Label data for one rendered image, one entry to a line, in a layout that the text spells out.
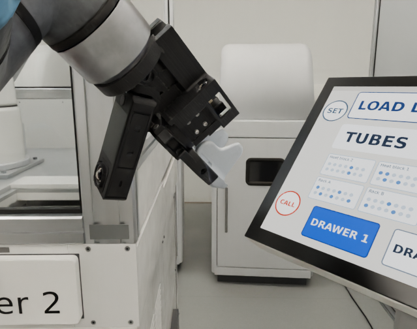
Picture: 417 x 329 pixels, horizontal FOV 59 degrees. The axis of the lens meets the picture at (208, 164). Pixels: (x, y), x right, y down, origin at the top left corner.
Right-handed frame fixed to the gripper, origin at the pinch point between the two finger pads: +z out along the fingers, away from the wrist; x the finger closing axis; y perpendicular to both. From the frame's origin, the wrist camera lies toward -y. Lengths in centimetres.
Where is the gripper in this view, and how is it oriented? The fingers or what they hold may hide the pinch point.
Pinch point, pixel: (215, 183)
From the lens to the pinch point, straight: 46.9
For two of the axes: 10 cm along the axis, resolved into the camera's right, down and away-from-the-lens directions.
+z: 5.1, 5.4, 6.7
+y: 7.3, -6.8, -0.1
